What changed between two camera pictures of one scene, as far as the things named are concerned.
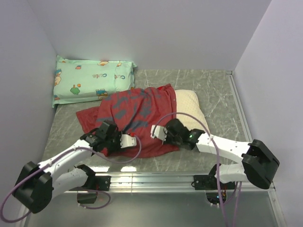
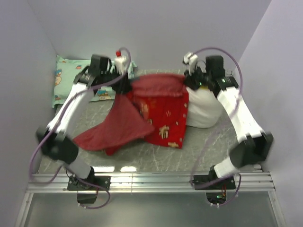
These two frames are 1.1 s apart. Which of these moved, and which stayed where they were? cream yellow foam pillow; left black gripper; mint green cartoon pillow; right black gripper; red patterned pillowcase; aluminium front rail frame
Moved: left black gripper; cream yellow foam pillow; red patterned pillowcase; right black gripper
Stayed: aluminium front rail frame; mint green cartoon pillow
